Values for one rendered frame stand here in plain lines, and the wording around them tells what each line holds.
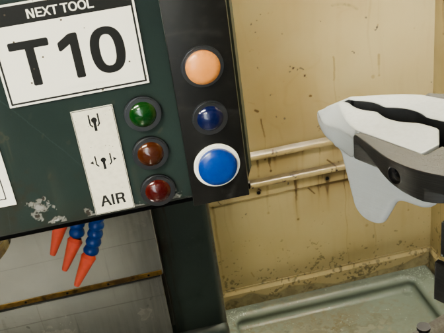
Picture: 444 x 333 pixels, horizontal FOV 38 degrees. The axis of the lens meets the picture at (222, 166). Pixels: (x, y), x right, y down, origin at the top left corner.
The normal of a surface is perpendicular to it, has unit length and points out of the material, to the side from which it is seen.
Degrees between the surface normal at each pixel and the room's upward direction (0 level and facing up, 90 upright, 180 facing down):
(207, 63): 87
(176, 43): 90
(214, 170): 90
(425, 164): 0
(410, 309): 0
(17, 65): 90
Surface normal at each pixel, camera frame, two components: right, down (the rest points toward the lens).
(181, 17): 0.19, 0.43
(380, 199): -0.78, 0.37
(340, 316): -0.13, -0.88
